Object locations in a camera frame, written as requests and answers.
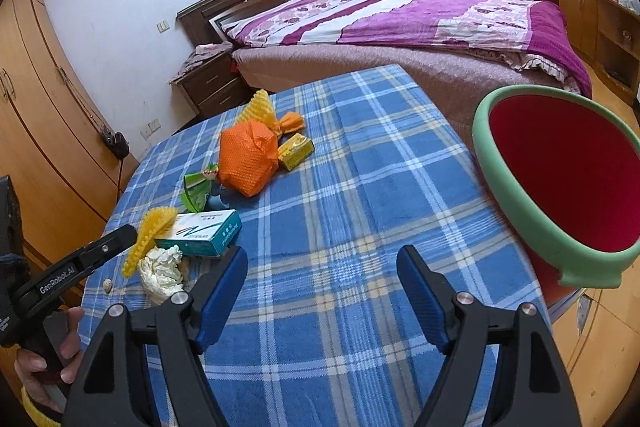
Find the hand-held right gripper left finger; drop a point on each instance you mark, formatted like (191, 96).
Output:
(220, 302)

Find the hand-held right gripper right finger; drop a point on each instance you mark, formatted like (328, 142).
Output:
(425, 302)

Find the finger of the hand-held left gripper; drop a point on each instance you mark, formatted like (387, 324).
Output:
(75, 269)

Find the white tissue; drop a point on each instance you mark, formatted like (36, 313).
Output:
(160, 274)

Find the teal and white box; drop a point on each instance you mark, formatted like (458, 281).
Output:
(200, 232)

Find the yellow foam net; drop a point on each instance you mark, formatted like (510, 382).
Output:
(147, 232)

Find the green wrapper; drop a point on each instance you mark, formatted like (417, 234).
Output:
(196, 194)

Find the large orange foam net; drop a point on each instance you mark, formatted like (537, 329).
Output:
(247, 157)

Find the green and red bin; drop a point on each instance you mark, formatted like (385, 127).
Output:
(550, 167)

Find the person's left hand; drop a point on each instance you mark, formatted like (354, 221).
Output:
(72, 337)

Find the small nut shell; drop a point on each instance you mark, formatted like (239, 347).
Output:
(108, 286)

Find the wooden wardrobe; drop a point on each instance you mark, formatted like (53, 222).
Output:
(30, 107)

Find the blue plaid tablecloth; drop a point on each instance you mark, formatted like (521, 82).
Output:
(350, 207)

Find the yellow sponge block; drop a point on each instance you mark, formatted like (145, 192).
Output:
(296, 151)

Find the orange crumpled cloth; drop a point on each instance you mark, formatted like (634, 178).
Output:
(290, 123)

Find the yellow cloth piece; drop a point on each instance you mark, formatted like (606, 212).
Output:
(260, 107)

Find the wooden nightstand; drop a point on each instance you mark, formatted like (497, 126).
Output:
(215, 87)

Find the brown bed cover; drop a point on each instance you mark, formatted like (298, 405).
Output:
(350, 67)

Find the purple floral quilt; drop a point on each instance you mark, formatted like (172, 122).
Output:
(410, 17)

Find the long wooden cabinet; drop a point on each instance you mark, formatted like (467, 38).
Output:
(575, 2)

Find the white wall socket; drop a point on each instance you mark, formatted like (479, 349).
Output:
(150, 128)

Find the white wall switch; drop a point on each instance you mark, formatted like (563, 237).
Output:
(163, 26)

